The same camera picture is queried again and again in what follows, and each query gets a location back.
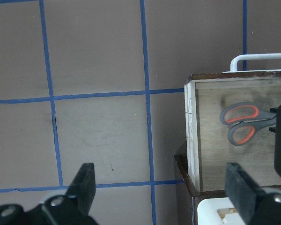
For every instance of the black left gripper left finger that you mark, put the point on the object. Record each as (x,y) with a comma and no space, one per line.
(82,190)

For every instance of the light wooden drawer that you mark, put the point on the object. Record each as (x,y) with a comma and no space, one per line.
(208,148)

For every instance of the grey orange handled scissors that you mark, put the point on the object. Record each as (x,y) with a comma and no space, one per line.
(245,116)

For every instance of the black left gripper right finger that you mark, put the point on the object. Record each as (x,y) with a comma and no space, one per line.
(244,193)

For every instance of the white plastic tray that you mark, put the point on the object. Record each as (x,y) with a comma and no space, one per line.
(218,211)

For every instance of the white drawer handle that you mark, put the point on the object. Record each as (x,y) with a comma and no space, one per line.
(266,56)

